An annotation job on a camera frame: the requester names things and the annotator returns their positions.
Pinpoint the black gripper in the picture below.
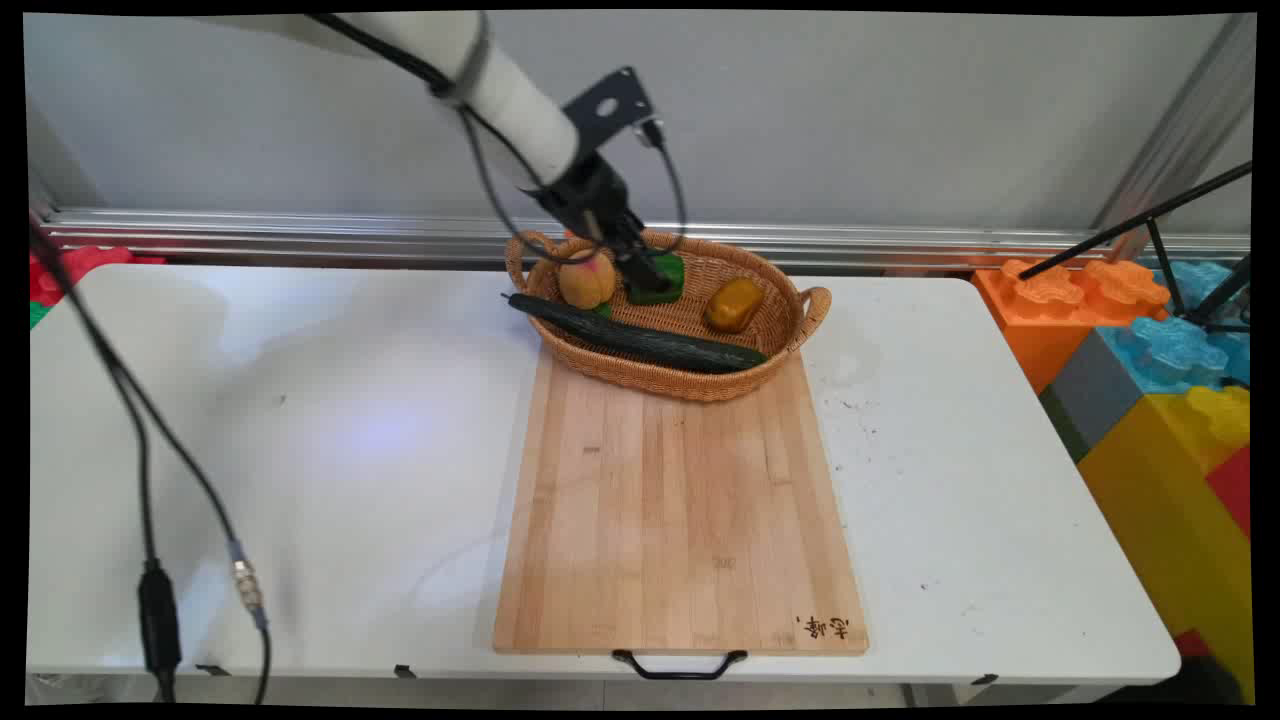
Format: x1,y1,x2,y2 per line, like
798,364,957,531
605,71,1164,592
528,150,674,294

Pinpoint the green toy bell pepper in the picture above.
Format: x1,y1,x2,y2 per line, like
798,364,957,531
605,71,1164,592
624,252,688,307

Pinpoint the yellow pink toy peach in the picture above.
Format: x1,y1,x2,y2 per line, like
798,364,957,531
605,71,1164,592
557,250,618,311

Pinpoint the dark green cucumber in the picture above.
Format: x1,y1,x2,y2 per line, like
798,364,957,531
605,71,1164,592
502,292,770,376

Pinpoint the orange toy bell pepper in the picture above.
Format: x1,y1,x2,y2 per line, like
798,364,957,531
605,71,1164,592
704,277,767,335

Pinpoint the woven wicker basket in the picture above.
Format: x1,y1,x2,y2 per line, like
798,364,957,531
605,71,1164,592
504,229,833,404

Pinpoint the wooden cutting board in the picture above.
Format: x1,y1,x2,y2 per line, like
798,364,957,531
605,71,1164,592
491,345,870,658

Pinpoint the orange giant building block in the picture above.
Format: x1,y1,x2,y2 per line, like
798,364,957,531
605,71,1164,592
971,257,1172,394

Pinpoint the grey giant building block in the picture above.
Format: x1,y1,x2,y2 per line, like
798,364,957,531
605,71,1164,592
1038,328,1147,463

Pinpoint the black tripod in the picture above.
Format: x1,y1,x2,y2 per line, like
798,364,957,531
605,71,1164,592
1017,160,1254,337

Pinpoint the red bumpy block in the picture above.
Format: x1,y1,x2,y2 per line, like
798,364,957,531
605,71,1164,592
29,244,168,310

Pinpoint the blue giant building block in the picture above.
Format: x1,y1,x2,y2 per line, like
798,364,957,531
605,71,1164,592
1095,260,1253,393

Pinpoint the yellow giant building block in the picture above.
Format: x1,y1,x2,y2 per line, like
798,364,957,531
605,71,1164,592
1078,384,1257,703

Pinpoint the red giant building block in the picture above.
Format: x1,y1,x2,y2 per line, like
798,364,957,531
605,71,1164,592
1204,444,1253,541

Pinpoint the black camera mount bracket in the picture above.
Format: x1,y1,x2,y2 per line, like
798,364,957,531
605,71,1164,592
561,66,657,153

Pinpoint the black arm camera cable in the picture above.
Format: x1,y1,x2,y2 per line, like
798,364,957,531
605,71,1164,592
303,12,691,267

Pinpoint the grey strap on arm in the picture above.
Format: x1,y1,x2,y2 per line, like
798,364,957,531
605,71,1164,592
438,14,493,107

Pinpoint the aluminium rail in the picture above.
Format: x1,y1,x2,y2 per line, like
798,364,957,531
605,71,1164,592
38,207,1253,274

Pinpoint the black cutting board handle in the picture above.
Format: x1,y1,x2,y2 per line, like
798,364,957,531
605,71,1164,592
611,648,750,682

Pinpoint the black cable with silver connector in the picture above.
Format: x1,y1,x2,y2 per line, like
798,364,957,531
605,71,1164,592
30,225,273,706

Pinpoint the aluminium frame post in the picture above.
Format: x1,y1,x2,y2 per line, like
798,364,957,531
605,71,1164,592
1090,14,1257,263

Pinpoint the black cable with black plug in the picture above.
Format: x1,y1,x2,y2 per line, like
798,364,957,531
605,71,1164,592
100,345,184,704

